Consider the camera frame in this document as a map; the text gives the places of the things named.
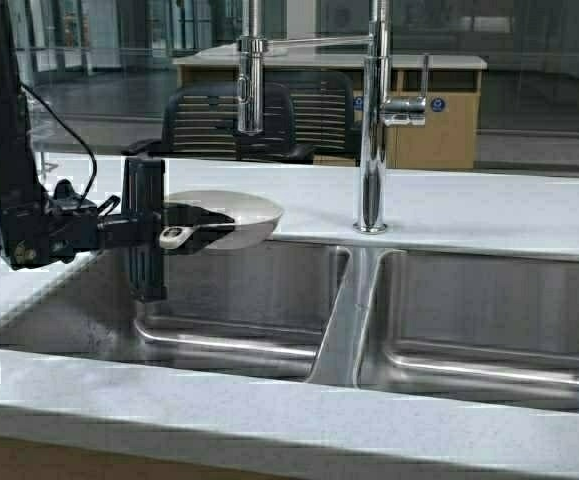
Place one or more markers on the chrome kitchen faucet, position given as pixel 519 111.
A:
pixel 381 110

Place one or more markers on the black slatted office chair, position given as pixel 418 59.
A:
pixel 284 116

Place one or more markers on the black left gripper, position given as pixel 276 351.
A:
pixel 136 229

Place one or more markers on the wooden counter cabinet behind glass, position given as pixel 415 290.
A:
pixel 432 108

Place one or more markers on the white frying pan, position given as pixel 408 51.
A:
pixel 255 218

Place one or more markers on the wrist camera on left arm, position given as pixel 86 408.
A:
pixel 66 201

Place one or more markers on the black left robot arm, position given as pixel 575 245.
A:
pixel 39 228

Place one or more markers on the stainless steel double sink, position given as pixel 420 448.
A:
pixel 502 330

